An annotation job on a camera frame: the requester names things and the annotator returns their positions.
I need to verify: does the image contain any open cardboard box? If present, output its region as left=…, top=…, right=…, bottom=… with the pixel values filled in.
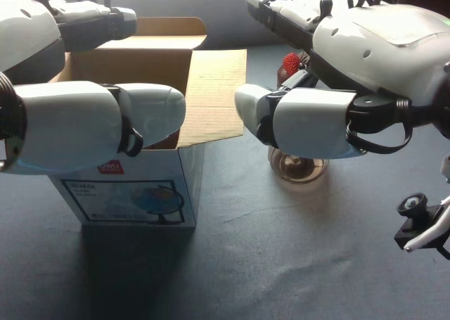
left=49, top=16, right=248, bottom=229

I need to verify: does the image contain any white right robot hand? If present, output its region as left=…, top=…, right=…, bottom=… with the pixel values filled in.
left=234, top=0, right=450, bottom=159

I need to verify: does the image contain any toy chocolate strawberry cake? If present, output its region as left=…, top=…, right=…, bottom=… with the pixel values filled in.
left=275, top=51, right=312, bottom=89

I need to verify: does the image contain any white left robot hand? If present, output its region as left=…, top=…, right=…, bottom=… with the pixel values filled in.
left=0, top=0, right=187, bottom=175

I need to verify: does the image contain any grey table cloth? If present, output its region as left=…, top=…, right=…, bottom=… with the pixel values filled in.
left=0, top=34, right=450, bottom=320

